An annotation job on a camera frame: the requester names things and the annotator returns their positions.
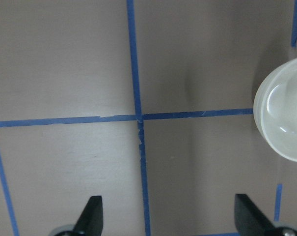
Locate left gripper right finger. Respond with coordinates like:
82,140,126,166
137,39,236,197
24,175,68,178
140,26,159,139
234,194,297,236

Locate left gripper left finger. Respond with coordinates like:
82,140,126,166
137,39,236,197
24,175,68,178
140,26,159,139
49,195,104,236

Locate white ceramic bowl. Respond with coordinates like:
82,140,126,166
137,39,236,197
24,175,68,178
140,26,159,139
253,58,297,162

